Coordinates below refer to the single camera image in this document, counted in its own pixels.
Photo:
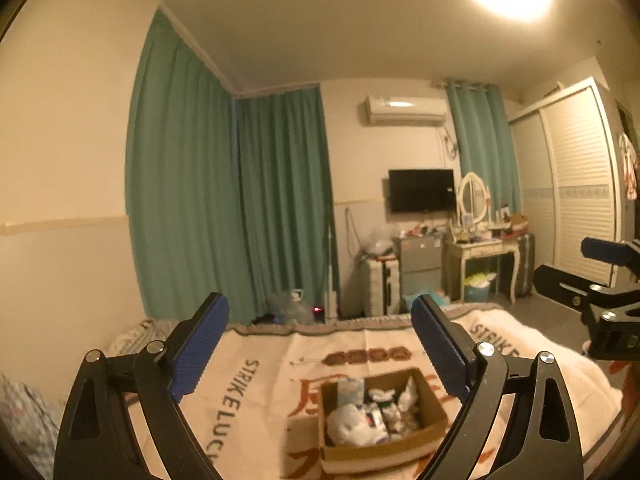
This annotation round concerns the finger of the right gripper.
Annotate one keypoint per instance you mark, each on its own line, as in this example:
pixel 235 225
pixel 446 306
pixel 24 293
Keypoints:
pixel 624 254
pixel 568 290

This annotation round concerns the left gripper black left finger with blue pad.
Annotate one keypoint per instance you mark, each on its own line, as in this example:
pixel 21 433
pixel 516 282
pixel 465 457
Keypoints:
pixel 97 438

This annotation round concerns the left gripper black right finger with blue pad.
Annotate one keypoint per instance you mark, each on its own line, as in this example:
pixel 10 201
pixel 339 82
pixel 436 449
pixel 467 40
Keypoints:
pixel 541 439

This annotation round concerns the white soft cloth bundle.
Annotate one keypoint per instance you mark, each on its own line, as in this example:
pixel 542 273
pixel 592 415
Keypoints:
pixel 399 410

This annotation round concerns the floral tissue pack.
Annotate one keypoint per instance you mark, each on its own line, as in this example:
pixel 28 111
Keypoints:
pixel 357 425

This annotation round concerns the plaid cloth at left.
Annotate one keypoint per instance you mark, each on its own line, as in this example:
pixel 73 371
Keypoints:
pixel 33 422

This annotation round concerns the hanging pink garment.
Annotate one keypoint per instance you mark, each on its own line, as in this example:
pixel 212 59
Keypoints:
pixel 630 166

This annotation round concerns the white louvered wardrobe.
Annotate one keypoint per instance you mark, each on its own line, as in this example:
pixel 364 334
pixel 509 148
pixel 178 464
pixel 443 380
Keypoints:
pixel 567 150

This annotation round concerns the white dressing table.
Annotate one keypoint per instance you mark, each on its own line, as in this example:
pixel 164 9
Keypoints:
pixel 470 271

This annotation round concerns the checkered bed sheet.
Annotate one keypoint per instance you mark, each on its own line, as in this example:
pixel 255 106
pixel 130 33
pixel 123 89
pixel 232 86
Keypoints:
pixel 135 339

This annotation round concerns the white oval vanity mirror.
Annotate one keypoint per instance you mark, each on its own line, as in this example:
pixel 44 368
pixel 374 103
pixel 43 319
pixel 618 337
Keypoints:
pixel 473 201

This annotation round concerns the grey mini fridge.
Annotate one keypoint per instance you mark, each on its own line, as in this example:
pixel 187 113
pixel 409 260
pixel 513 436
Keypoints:
pixel 420 264

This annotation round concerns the green curtain right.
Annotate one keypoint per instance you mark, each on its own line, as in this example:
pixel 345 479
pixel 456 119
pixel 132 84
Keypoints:
pixel 485 140

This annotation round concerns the green curtain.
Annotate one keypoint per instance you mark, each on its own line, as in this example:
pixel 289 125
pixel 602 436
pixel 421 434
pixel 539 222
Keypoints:
pixel 485 140
pixel 224 194

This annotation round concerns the brown cardboard box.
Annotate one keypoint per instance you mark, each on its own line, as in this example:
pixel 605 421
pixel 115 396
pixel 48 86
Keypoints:
pixel 397 451

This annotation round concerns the white storage cabinet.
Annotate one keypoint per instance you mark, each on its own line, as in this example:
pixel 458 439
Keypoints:
pixel 380 282

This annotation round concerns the clear plastic bag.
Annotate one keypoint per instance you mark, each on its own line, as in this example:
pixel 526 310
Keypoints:
pixel 380 241

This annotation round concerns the clear water jug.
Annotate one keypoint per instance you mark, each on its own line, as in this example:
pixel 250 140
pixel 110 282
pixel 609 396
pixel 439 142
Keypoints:
pixel 290 307

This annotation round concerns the white air conditioner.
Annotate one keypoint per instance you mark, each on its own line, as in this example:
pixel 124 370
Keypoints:
pixel 401 110

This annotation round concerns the green curtain left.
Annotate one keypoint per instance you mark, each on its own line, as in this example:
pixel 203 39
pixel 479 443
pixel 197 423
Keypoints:
pixel 224 194

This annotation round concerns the black wall television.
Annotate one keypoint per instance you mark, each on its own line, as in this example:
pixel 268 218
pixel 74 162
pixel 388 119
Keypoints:
pixel 421 190

